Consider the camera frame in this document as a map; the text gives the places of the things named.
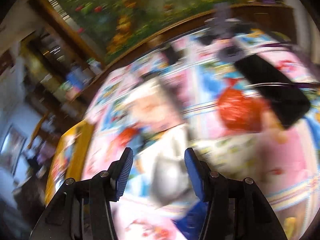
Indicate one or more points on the colourful printed tablecloth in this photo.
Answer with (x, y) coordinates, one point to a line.
(139, 102)

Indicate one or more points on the artificial flower display panel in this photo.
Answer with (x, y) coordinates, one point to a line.
(117, 25)

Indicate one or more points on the black smartphone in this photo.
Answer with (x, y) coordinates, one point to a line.
(285, 98)

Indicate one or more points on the red plastic bag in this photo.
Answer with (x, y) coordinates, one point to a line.
(240, 113)

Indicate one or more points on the yellow taped storage box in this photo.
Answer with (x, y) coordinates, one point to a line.
(69, 158)

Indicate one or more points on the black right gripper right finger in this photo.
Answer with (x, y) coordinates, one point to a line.
(237, 209)

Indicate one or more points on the white cloth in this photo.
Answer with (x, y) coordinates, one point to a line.
(163, 166)

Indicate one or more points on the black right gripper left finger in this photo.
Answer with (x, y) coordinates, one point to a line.
(63, 217)

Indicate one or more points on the blue bag on shelf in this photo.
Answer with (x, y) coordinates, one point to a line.
(76, 78)

